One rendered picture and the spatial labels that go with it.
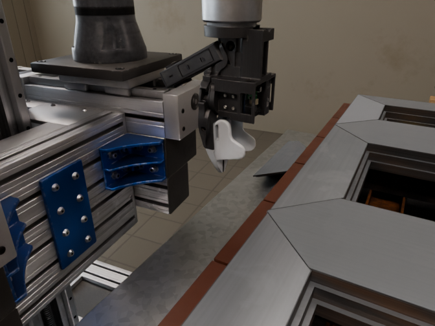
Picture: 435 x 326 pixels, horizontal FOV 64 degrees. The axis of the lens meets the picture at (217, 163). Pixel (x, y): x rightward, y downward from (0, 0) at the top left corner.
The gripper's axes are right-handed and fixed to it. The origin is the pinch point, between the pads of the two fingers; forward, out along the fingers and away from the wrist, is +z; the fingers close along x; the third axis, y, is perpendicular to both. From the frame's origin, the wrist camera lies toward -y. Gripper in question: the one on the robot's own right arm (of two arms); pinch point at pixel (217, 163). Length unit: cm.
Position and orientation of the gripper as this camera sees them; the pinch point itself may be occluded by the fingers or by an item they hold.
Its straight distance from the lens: 54.0
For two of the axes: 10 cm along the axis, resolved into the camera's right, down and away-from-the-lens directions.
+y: 8.7, 2.1, -4.4
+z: 0.0, 9.0, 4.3
